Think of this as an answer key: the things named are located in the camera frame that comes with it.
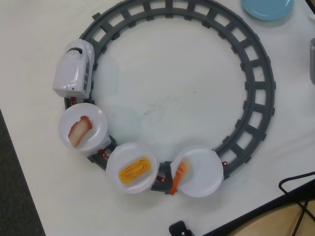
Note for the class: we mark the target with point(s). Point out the orange shrimp sushi toy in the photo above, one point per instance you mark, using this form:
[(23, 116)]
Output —
[(179, 174)]

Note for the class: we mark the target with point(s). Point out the yellow egg sushi toy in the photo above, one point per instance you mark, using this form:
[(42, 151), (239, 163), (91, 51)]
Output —
[(135, 172)]

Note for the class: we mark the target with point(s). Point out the red white octopus sushi toy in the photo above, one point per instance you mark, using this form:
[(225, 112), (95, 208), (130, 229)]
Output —
[(80, 131)]

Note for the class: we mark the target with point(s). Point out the white Shinkansen toy locomotive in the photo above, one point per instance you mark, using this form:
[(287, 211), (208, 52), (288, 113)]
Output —
[(71, 73)]

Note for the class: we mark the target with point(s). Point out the blue round dish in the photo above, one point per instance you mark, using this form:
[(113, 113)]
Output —
[(267, 9)]

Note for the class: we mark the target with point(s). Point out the white round plate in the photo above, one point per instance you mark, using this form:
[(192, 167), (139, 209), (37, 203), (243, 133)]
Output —
[(98, 123), (123, 157), (204, 177)]

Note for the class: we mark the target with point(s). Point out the black power adapter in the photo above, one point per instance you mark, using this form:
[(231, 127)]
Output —
[(179, 228)]

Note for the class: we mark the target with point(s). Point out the grey circular toy train track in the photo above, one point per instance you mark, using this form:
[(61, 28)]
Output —
[(270, 81)]

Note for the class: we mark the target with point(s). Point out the light wooden seat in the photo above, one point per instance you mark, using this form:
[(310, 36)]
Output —
[(275, 223)]

